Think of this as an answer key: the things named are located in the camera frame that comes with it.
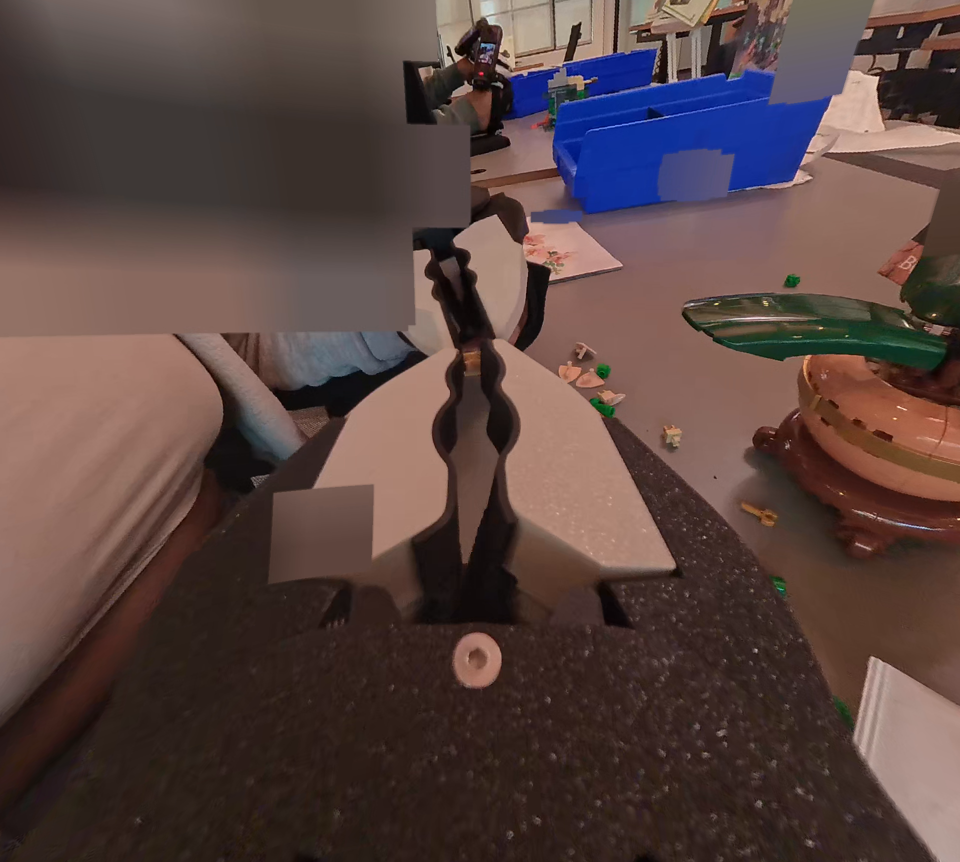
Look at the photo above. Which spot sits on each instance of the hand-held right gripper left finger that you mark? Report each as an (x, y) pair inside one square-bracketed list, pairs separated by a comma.
[(397, 449)]

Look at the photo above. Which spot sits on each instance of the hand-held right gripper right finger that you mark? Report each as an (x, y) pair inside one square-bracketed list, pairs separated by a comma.
[(577, 487)]

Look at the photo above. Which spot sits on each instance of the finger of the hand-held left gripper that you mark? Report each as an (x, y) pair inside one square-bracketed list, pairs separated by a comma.
[(433, 331), (499, 277)]

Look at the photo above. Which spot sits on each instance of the small tan toy brick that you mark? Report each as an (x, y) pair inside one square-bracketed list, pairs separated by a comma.
[(472, 361)]

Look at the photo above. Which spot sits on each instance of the another person's forearm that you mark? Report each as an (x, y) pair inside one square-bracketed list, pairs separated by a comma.
[(457, 101)]

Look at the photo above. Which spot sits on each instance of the person's left forearm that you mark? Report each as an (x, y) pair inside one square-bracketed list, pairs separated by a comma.
[(247, 397)]

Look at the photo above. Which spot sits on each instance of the flower instruction booklet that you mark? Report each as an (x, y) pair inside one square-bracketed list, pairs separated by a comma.
[(577, 254)]

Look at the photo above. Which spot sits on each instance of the tan clip brick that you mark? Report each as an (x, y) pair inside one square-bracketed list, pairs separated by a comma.
[(673, 436)]

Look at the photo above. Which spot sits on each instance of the large blue plastic bin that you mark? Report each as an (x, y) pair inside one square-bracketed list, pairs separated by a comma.
[(615, 157)]

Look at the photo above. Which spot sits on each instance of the gold clip brick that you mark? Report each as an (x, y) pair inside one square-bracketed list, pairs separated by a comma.
[(759, 513)]

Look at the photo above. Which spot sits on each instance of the green toy brick build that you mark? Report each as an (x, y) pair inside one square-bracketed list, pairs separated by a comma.
[(562, 98)]

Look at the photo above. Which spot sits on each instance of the toy brick potted plant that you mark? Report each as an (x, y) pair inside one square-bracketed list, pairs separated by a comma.
[(862, 427)]

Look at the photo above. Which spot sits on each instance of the person's white shirt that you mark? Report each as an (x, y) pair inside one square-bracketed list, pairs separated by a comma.
[(90, 487)]

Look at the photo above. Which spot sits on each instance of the green leaf brick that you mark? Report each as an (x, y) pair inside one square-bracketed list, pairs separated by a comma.
[(844, 712)]

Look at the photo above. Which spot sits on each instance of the green toy set box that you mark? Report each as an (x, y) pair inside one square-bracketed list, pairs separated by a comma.
[(757, 14)]

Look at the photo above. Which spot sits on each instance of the white paper bag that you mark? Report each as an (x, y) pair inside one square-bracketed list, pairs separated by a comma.
[(855, 112)]

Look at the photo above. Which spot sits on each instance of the wooden background table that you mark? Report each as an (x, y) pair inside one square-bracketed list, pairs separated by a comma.
[(915, 22)]

